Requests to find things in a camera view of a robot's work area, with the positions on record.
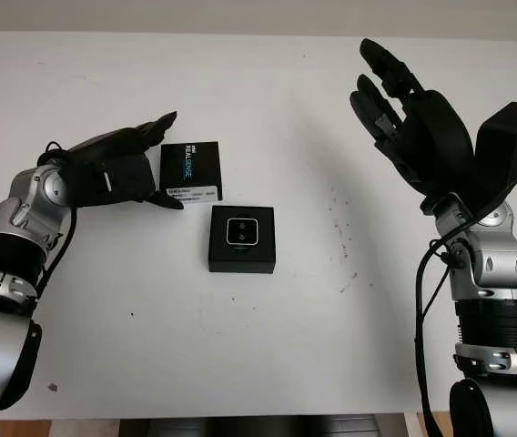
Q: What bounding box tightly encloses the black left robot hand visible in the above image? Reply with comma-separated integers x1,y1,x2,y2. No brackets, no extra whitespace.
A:
37,109,186,211

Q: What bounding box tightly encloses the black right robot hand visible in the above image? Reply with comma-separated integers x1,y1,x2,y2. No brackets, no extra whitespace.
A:
349,38,476,199

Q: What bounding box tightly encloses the black RealSense box lid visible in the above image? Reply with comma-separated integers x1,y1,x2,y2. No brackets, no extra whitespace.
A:
159,140,224,204

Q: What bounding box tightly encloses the small silver depth camera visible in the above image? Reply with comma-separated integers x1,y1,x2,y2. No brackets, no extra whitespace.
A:
226,217,260,248

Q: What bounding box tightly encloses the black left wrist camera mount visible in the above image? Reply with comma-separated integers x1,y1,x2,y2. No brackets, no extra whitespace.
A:
67,151,156,208

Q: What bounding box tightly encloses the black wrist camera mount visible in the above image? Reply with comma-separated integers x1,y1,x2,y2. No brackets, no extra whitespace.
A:
460,101,517,216
67,151,156,208

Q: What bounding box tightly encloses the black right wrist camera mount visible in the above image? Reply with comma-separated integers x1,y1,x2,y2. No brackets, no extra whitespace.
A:
460,101,517,216

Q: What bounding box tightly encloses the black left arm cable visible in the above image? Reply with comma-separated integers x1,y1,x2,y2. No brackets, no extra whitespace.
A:
34,139,79,300

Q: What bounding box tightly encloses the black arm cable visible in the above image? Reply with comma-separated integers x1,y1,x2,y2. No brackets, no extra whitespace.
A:
412,212,471,437
34,139,79,300

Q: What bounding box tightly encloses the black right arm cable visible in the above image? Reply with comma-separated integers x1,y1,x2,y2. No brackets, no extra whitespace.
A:
412,212,471,437

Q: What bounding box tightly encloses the black camera box base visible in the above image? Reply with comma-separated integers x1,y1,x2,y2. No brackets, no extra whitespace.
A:
208,205,276,274

